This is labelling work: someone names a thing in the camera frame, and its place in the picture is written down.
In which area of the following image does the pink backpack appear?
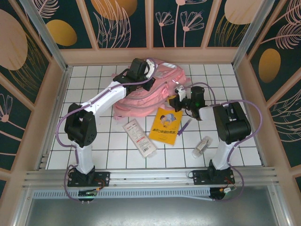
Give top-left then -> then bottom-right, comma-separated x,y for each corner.
110,58 -> 189,122

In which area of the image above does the purple pen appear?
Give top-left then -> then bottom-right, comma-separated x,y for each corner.
176,118 -> 192,136

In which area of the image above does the yellow picture book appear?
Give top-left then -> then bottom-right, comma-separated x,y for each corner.
148,107 -> 183,147

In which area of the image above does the white packet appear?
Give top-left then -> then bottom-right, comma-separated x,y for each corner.
122,119 -> 158,158

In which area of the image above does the grey metal sheet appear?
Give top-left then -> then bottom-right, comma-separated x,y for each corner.
23,186 -> 285,226

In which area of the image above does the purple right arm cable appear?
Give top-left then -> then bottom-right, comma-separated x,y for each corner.
184,81 -> 263,203

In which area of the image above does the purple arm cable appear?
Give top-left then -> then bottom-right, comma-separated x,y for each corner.
56,57 -> 157,203
184,81 -> 263,203

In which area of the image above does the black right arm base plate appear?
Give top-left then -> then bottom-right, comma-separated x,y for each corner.
192,169 -> 235,186

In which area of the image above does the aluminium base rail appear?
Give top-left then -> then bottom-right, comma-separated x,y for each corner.
22,166 -> 280,189

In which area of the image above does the aluminium side rail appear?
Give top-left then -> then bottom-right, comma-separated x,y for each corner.
36,65 -> 72,170

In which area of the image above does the aluminium frame post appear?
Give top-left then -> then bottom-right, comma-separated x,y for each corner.
20,0 -> 69,71
231,0 -> 276,69

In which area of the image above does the grey slotted cable duct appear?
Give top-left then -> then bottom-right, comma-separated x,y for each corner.
32,189 -> 214,201

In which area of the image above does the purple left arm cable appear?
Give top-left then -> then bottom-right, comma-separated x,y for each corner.
56,57 -> 157,203

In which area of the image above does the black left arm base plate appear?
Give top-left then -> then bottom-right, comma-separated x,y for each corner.
67,171 -> 111,188

